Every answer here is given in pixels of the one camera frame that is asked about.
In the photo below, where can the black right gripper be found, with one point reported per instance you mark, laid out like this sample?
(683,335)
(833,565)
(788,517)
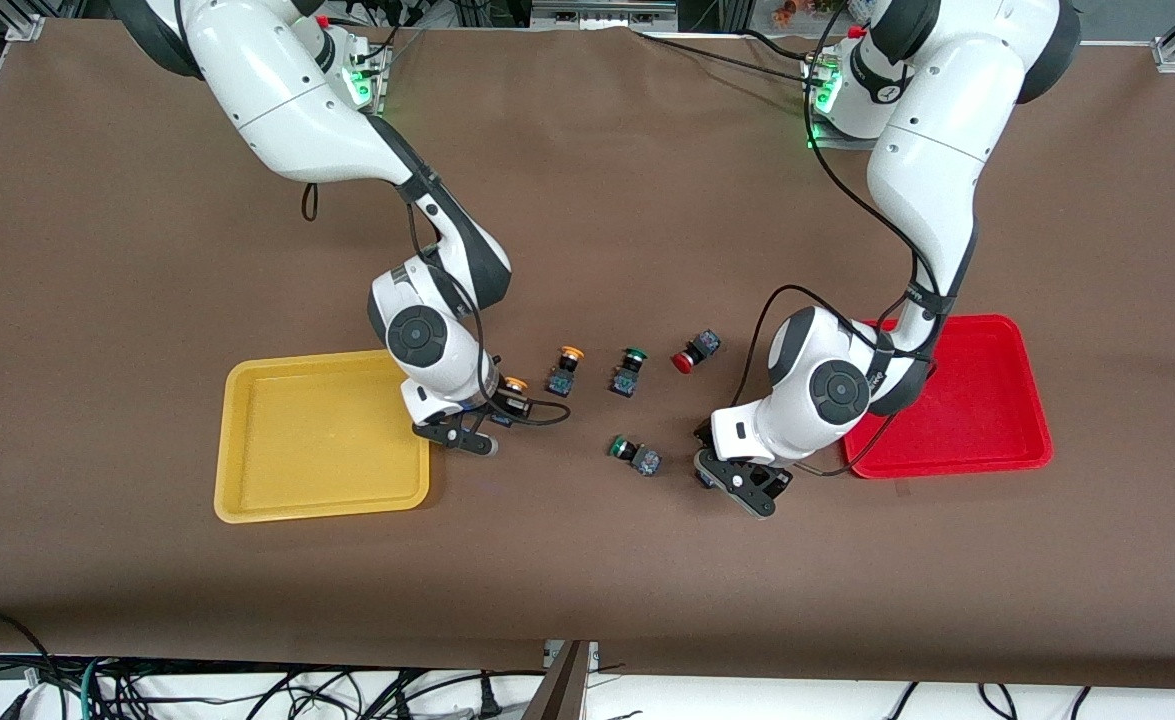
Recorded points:
(495,403)

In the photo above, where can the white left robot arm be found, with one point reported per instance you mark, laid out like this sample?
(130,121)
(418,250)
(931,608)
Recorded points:
(937,130)

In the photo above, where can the green push button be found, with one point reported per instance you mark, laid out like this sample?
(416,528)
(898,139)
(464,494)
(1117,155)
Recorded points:
(642,460)
(625,380)

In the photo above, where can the brown table leg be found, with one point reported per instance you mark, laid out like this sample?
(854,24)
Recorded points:
(562,690)

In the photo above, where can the yellow plastic tray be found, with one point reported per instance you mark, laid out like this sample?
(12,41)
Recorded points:
(277,480)

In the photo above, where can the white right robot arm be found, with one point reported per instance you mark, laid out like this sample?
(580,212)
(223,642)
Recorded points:
(277,90)

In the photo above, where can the orange small object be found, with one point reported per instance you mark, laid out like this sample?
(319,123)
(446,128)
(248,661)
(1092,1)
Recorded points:
(792,12)

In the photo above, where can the silver metal box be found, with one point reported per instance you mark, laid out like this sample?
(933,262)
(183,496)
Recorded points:
(597,12)

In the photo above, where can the yellow push button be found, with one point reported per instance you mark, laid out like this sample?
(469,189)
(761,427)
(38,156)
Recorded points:
(562,380)
(516,383)

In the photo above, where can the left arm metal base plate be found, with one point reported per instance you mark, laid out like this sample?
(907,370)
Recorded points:
(815,130)

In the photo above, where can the red plastic tray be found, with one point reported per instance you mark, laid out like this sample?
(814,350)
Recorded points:
(987,420)

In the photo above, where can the brown table cover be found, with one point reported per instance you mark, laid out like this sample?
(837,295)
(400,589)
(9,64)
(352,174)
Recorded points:
(587,250)

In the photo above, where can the aluminium corner bracket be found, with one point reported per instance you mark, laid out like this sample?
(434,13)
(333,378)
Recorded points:
(22,25)

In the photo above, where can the white metal bracket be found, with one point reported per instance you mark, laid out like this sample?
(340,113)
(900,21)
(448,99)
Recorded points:
(552,652)

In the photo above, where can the black power plug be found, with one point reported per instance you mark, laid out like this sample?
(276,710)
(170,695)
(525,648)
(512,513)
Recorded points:
(489,700)

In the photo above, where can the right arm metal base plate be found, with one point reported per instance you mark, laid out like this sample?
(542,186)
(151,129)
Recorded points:
(379,85)

